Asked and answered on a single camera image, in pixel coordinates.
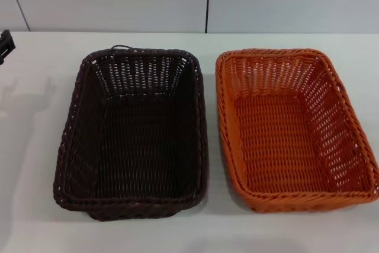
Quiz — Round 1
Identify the orange wicker basket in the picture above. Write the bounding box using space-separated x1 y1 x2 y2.
215 47 379 214

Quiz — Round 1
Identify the dark brown wicker basket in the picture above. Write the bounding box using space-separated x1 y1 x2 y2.
52 44 208 221

